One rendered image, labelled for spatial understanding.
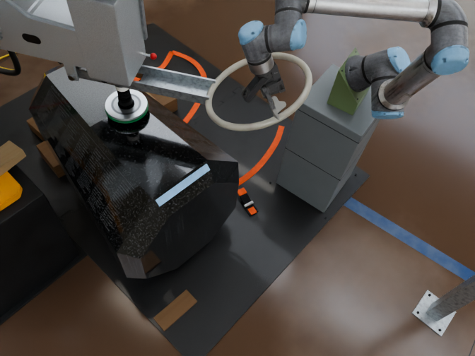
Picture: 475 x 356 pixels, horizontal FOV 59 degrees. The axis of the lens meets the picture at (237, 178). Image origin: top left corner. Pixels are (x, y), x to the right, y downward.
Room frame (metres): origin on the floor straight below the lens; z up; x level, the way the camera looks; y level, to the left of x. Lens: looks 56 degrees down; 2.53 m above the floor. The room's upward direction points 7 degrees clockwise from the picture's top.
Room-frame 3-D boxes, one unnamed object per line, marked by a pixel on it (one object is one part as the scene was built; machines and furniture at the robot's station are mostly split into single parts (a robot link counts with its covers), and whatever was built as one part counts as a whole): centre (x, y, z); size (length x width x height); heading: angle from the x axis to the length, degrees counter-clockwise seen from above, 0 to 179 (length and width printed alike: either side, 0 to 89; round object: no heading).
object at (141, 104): (1.46, 0.62, 0.89); 0.21 x 0.21 x 0.01
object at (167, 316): (0.70, 0.26, 0.02); 0.25 x 0.10 x 0.01; 140
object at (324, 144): (1.76, -0.55, 0.43); 0.50 x 0.50 x 0.85; 60
